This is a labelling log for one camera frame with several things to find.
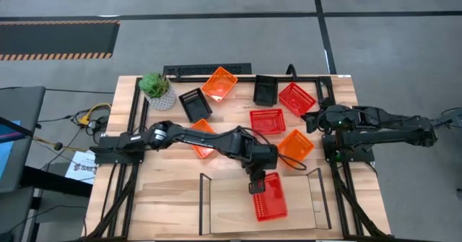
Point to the succulent in white patterned pot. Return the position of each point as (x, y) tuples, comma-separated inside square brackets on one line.
[(164, 99)]

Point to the black boom rod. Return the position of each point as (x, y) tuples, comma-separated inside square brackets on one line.
[(14, 126)]

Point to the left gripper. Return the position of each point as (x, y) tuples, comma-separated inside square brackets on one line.
[(260, 171)]

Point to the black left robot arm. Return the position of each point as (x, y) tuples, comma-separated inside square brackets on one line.
[(202, 139)]

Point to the black plastic basket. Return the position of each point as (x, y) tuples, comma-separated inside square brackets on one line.
[(265, 92), (196, 108)]

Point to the blue panel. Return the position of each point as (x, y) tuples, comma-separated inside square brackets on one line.
[(5, 151)]

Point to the grey equipment base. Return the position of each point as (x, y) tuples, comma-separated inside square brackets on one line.
[(451, 119)]

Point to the black aluminium rig frame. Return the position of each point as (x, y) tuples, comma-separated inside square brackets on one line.
[(245, 78)]

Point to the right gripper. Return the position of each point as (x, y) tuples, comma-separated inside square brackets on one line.
[(328, 119)]

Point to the orange plastic basket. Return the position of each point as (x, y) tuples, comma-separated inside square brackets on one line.
[(204, 126), (218, 85), (296, 146)]

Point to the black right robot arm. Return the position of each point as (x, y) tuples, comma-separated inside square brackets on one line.
[(390, 126)]

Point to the red plastic basket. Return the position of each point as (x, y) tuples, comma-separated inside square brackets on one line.
[(272, 202), (296, 99), (268, 122)]

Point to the black hazard-striped floor mat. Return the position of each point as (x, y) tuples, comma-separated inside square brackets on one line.
[(54, 38)]

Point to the white printed paper sheet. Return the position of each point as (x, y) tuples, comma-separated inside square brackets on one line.
[(81, 168)]

